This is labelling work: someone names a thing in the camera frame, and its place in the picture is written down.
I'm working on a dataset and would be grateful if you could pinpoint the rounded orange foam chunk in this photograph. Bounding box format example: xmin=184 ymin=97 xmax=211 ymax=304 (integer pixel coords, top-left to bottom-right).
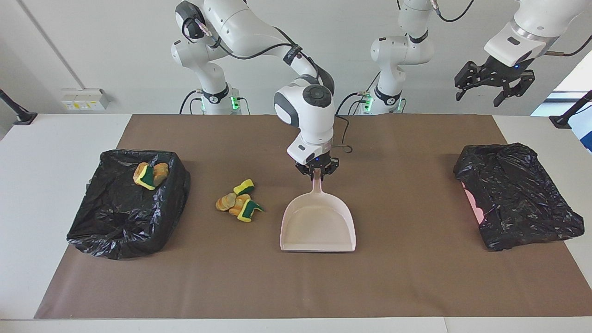
xmin=216 ymin=193 xmax=237 ymax=212

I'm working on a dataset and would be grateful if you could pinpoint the black bag bin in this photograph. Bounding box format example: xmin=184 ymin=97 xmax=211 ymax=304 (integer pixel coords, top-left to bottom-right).
xmin=66 ymin=149 xmax=191 ymax=260
xmin=453 ymin=142 xmax=586 ymax=252

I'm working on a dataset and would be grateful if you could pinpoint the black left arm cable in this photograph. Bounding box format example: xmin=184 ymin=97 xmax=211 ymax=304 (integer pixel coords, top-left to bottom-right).
xmin=395 ymin=0 xmax=592 ymax=58

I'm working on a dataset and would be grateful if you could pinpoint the bright window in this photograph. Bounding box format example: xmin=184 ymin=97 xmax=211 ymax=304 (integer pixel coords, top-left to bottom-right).
xmin=531 ymin=49 xmax=592 ymax=116

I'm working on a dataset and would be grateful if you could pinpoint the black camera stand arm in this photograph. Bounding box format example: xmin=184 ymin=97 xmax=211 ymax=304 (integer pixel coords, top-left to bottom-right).
xmin=0 ymin=89 xmax=38 ymax=126
xmin=549 ymin=89 xmax=592 ymax=130

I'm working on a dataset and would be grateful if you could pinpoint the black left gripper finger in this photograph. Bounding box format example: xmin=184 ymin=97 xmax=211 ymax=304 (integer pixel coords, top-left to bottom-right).
xmin=493 ymin=69 xmax=536 ymax=108
xmin=454 ymin=61 xmax=484 ymax=101

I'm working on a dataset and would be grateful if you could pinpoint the pink plastic bin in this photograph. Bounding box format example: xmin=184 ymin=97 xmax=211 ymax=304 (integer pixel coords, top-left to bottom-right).
xmin=462 ymin=181 xmax=487 ymax=225

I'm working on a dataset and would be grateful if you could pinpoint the large yellow green sponge piece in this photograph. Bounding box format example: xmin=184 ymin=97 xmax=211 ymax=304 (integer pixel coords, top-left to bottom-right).
xmin=237 ymin=200 xmax=265 ymax=223

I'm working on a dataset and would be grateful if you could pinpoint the white wall socket box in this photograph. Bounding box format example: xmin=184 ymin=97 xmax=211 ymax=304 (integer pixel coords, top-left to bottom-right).
xmin=61 ymin=88 xmax=110 ymax=111

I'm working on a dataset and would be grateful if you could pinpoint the irregular orange foam chunk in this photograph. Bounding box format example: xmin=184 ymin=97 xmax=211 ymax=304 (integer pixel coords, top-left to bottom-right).
xmin=229 ymin=194 xmax=252 ymax=216

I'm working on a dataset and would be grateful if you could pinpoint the beige plastic dustpan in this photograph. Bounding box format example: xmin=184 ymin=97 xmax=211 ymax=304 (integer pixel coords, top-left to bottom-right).
xmin=280 ymin=169 xmax=357 ymax=253

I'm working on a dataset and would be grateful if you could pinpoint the yellow sponge with green side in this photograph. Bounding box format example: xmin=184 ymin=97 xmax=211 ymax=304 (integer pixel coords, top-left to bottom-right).
xmin=140 ymin=166 xmax=156 ymax=191

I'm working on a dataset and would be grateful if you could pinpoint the right black bag bin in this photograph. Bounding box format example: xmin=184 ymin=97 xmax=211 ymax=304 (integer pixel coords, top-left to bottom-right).
xmin=66 ymin=149 xmax=191 ymax=260

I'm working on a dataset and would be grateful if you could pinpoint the left black bag bin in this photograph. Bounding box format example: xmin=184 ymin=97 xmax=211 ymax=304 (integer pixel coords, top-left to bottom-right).
xmin=453 ymin=142 xmax=586 ymax=252

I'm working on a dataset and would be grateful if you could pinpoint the brown paper table mat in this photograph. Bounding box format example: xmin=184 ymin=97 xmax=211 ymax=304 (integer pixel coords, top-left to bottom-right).
xmin=34 ymin=114 xmax=592 ymax=320

